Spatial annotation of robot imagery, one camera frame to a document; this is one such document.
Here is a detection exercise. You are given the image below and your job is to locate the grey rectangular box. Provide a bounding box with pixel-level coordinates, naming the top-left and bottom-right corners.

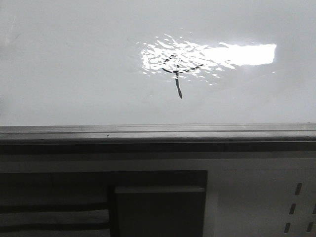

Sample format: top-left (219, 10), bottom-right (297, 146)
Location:
top-left (115, 186), bottom-right (205, 237)

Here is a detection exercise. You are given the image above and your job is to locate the white whiteboard with aluminium frame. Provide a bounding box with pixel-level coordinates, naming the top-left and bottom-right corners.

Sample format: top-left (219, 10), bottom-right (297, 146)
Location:
top-left (0, 0), bottom-right (316, 142)

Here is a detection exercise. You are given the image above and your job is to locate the grey metal support frame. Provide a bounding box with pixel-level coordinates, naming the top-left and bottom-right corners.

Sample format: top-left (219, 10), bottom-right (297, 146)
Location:
top-left (0, 142), bottom-right (316, 237)

